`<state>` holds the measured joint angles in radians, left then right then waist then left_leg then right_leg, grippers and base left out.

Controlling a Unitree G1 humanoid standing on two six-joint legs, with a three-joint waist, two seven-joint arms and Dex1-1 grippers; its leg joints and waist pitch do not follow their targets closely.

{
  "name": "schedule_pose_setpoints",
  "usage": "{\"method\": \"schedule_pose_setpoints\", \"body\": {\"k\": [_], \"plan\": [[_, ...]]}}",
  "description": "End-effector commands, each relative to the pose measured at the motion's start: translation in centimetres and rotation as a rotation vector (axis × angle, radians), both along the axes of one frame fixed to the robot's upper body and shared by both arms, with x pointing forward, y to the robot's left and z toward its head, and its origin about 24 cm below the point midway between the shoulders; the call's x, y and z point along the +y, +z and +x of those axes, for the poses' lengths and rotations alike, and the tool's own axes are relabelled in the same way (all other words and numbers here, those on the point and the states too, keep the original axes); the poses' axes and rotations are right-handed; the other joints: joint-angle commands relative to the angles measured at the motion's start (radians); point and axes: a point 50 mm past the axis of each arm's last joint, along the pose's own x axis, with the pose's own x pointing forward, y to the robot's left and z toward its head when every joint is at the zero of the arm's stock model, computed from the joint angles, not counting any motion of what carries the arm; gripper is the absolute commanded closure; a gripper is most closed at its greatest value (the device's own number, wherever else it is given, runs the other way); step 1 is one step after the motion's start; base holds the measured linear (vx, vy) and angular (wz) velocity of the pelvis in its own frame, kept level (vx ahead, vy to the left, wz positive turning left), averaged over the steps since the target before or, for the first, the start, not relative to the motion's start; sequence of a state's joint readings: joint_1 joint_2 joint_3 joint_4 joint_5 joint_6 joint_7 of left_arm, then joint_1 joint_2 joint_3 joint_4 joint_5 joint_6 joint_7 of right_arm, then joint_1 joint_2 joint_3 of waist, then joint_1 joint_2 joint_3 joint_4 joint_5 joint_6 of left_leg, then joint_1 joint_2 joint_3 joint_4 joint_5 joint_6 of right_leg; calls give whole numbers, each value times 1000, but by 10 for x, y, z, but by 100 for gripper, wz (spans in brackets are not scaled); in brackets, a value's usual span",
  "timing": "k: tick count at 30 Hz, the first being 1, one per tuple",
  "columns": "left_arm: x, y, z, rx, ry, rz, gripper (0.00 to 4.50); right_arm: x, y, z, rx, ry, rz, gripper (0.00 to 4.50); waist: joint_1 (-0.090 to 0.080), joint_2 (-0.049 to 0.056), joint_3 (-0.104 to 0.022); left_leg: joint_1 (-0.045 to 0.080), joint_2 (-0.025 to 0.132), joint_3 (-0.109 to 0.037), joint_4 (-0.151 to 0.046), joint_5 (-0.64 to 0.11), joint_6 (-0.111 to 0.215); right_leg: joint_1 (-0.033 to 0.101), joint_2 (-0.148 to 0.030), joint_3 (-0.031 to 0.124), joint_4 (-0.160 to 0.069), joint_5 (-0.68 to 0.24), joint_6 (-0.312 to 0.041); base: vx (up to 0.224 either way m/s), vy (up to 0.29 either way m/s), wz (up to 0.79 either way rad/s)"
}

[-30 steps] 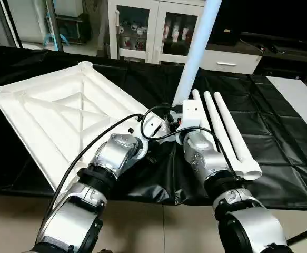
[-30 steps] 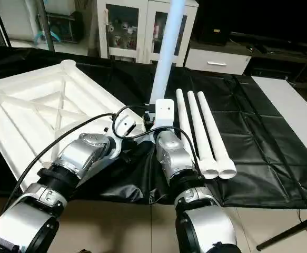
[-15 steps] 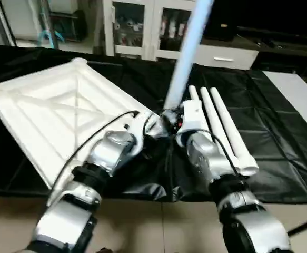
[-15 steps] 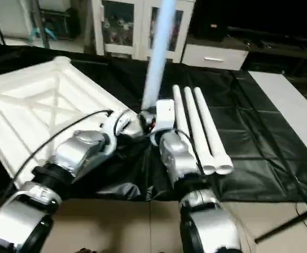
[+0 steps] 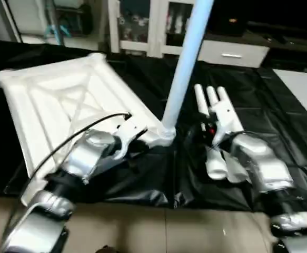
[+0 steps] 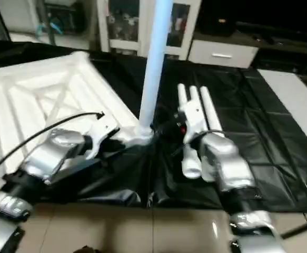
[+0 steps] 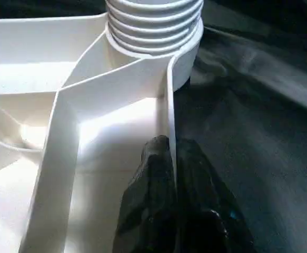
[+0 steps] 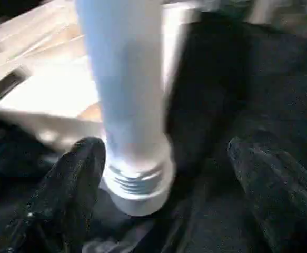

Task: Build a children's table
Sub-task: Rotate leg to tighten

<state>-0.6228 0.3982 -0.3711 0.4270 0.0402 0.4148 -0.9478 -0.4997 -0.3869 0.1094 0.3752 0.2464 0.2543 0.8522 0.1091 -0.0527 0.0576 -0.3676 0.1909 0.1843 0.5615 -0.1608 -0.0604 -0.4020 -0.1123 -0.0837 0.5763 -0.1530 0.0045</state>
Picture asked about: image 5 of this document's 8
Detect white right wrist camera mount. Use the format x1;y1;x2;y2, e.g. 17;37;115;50
208;103;244;147

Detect black plastic mat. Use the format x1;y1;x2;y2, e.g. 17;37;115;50
0;41;307;214

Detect white plastic table top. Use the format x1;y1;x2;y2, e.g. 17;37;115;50
0;53;176;207

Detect white glass door cabinet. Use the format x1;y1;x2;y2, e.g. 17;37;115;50
106;0;197;58

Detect white side table black legs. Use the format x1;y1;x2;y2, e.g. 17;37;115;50
272;69;307;128

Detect white drawer unit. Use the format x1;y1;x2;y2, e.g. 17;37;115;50
197;40;273;68

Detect teal floor stand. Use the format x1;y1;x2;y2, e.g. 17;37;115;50
45;23;71;39

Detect black box device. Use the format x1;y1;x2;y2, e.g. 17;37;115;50
208;8;250;38

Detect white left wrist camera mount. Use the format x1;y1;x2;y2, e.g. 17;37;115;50
108;118;149;160

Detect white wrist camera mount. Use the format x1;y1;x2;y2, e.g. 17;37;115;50
108;118;149;160
208;103;244;147

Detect white plastic table leg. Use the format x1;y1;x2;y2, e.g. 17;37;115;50
205;86;249;184
216;87;237;114
160;0;215;143
194;84;228;181

